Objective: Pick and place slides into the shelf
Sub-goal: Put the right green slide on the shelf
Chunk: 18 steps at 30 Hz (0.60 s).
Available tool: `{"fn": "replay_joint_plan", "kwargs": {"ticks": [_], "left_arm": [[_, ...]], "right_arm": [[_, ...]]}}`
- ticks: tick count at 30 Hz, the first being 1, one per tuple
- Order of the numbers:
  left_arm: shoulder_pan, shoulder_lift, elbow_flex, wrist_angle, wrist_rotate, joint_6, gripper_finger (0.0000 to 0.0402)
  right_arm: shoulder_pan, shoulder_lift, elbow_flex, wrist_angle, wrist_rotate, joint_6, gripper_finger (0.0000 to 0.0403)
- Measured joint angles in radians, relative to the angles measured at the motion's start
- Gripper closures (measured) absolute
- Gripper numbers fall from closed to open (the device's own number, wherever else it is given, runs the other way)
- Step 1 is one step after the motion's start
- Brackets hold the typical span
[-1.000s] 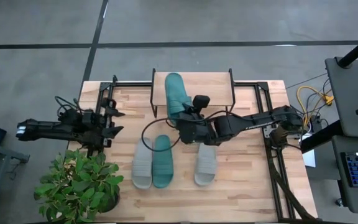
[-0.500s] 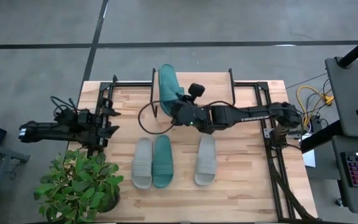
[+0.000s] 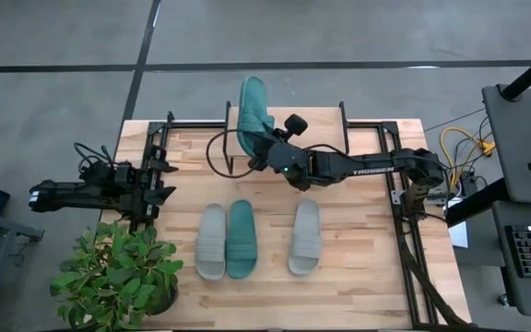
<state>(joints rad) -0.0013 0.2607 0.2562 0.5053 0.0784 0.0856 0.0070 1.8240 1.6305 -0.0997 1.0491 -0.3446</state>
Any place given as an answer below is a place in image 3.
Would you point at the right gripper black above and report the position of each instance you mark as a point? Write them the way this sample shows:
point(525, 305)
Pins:
point(293, 161)

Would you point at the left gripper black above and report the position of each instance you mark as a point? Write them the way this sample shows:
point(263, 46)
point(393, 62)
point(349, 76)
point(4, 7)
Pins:
point(136, 184)

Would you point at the teal slide sandal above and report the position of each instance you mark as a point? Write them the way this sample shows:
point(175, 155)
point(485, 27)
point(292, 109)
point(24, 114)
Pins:
point(251, 106)
point(241, 240)

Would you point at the grey slide sandal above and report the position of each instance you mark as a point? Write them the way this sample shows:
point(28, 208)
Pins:
point(305, 237)
point(210, 242)

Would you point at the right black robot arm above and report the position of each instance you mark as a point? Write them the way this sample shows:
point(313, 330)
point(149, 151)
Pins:
point(371, 168)

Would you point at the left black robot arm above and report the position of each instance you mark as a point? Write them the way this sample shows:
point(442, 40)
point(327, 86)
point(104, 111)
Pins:
point(76, 193)

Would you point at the green leafy plant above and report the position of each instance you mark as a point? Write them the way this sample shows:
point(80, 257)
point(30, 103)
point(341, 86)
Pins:
point(113, 276)

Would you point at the black plant pot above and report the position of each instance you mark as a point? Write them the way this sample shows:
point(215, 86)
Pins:
point(166, 302)

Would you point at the silver mounting plate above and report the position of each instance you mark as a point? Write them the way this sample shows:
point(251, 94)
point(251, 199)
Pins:
point(397, 197)

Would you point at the grey side table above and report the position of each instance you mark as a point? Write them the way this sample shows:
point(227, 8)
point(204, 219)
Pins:
point(12, 226)

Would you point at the white paper sheet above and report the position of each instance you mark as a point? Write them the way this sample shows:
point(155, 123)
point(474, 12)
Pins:
point(459, 230)

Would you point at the black desk support beam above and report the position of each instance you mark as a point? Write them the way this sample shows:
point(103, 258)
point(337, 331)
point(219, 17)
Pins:
point(477, 203)

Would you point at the grey workstation desk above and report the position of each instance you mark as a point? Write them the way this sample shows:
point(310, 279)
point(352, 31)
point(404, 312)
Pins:
point(519, 138)

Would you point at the black support pole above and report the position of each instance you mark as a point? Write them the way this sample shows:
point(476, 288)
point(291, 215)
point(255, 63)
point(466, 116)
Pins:
point(528, 74)

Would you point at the grey keyboard desk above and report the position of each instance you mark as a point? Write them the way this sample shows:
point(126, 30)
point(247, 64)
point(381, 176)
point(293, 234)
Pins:
point(523, 295)

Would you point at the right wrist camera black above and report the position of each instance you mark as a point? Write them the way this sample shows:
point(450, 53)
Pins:
point(296, 125)

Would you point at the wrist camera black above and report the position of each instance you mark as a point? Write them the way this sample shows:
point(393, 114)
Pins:
point(109, 174)
point(296, 125)

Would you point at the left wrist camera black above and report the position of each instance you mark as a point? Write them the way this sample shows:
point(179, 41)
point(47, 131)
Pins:
point(109, 174)

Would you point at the wooden shelf black frame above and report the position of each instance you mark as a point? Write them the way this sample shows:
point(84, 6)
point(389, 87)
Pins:
point(321, 133)

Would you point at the black aluminium rig frame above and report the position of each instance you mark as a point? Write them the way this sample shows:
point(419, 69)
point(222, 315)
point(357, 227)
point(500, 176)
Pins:
point(192, 124)

